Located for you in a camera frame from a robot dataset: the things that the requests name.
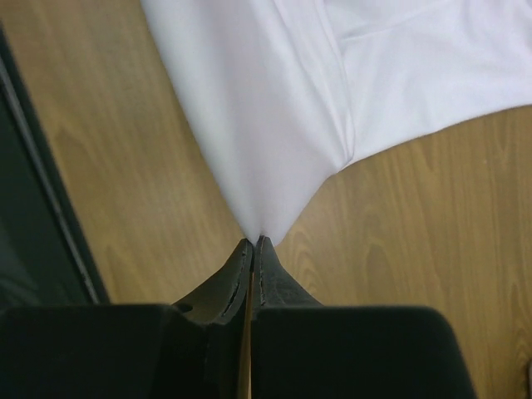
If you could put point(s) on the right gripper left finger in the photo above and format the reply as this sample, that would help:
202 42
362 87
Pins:
189 349

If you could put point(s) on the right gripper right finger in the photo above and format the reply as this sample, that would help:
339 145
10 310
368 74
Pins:
301 348

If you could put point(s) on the white t shirt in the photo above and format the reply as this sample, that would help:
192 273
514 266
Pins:
281 95

